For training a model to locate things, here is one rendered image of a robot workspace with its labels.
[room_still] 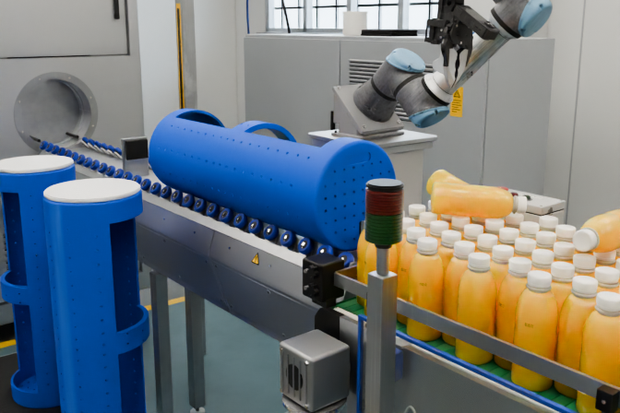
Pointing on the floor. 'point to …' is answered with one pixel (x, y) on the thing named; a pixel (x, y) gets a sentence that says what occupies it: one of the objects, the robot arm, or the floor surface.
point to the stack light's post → (380, 342)
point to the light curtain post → (186, 62)
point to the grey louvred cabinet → (446, 159)
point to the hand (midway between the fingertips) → (453, 82)
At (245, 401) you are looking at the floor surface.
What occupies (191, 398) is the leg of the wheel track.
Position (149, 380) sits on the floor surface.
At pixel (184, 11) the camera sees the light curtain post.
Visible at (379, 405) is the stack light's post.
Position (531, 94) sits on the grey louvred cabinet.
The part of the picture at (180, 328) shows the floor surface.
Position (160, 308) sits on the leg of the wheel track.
